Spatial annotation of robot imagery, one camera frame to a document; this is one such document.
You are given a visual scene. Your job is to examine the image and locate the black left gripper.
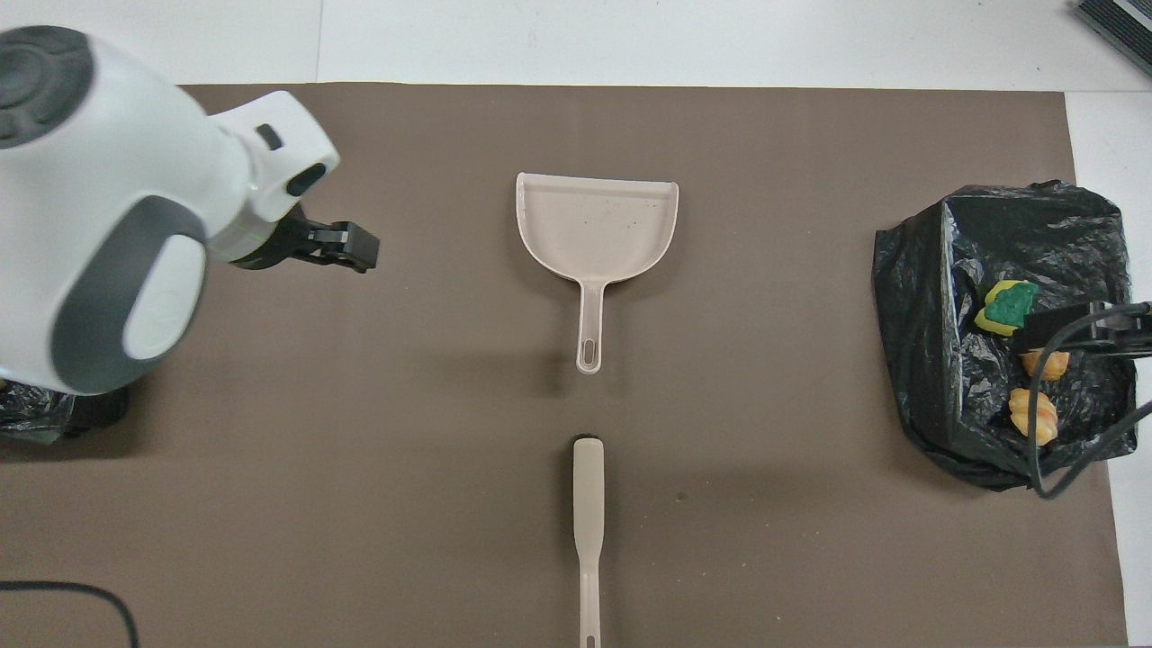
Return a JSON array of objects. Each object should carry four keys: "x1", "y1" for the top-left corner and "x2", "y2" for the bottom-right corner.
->
[{"x1": 229, "y1": 202, "x2": 381, "y2": 274}]

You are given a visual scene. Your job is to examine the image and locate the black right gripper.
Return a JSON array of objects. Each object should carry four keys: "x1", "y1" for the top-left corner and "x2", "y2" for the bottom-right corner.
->
[{"x1": 1012, "y1": 301, "x2": 1152, "y2": 356}]

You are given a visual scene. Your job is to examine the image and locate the brown oval bread roll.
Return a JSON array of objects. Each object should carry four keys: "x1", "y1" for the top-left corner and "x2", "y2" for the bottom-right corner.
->
[{"x1": 1021, "y1": 349, "x2": 1071, "y2": 382}]

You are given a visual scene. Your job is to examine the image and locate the yellow green scouring sponge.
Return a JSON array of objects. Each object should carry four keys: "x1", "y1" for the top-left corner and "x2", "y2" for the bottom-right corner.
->
[{"x1": 975, "y1": 279, "x2": 1040, "y2": 338}]

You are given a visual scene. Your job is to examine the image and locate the golden croissant bread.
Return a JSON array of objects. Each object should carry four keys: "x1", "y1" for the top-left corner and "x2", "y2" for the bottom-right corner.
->
[{"x1": 1008, "y1": 388, "x2": 1059, "y2": 446}]

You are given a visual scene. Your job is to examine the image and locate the beige plastic dustpan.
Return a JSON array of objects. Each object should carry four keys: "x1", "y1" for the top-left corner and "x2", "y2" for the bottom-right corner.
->
[{"x1": 516, "y1": 173, "x2": 680, "y2": 375}]

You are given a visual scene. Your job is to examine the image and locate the beige hand brush black bristles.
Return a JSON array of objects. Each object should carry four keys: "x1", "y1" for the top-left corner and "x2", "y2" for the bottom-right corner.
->
[{"x1": 573, "y1": 435, "x2": 606, "y2": 648}]

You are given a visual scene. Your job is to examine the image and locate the black bag lined pink bin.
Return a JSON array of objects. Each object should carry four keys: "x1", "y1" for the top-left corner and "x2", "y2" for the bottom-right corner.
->
[{"x1": 0, "y1": 378, "x2": 131, "y2": 446}]

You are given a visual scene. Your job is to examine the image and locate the dark ribbed panel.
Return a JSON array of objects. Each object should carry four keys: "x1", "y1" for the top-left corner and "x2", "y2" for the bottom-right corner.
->
[{"x1": 1069, "y1": 0, "x2": 1152, "y2": 77}]

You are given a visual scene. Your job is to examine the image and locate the brown table mat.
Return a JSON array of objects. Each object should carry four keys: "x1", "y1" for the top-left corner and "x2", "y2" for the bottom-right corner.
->
[{"x1": 0, "y1": 84, "x2": 1128, "y2": 648}]

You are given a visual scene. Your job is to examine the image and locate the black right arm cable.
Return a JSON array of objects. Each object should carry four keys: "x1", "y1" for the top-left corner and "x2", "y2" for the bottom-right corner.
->
[{"x1": 1026, "y1": 306, "x2": 1152, "y2": 501}]

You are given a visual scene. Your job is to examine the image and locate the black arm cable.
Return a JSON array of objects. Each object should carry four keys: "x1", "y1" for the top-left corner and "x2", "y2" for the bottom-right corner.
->
[
  {"x1": 0, "y1": 580, "x2": 140, "y2": 648},
  {"x1": 1026, "y1": 306, "x2": 1152, "y2": 501}
]

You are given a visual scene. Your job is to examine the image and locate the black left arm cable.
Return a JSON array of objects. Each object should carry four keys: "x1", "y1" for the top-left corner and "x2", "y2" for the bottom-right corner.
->
[{"x1": 0, "y1": 580, "x2": 140, "y2": 648}]

